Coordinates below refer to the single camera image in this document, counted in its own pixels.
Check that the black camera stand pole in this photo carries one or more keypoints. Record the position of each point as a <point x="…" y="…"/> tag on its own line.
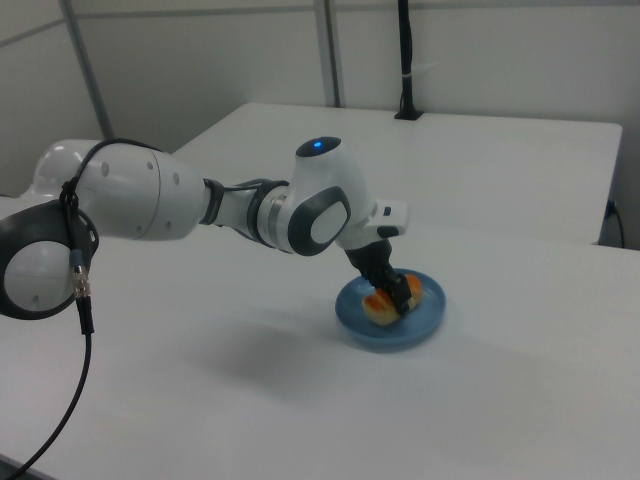
<point x="407" y="55"/>

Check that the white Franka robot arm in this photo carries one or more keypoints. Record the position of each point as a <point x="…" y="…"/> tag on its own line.
<point x="150" y="195"/>

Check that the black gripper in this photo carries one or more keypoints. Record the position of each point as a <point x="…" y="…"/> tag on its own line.
<point x="371" y="260"/>

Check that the blue round plate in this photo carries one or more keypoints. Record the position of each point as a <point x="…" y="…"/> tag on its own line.
<point x="400" y="334"/>

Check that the orange glazed bread roll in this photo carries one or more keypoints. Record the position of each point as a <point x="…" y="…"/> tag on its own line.
<point x="381" y="309"/>

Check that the grey partition frame post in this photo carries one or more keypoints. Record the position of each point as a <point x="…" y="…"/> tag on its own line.
<point x="334" y="50"/>
<point x="90" y="70"/>

